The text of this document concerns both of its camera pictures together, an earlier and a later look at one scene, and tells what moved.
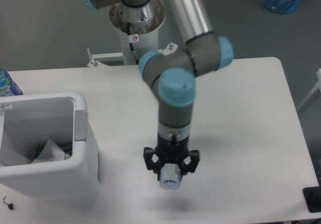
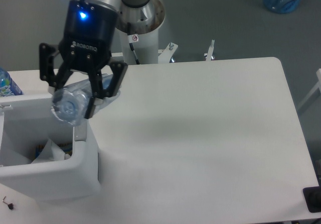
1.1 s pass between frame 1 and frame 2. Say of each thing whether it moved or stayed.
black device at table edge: stayed
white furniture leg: stayed
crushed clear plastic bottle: moved
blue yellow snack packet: stayed
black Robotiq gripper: moved
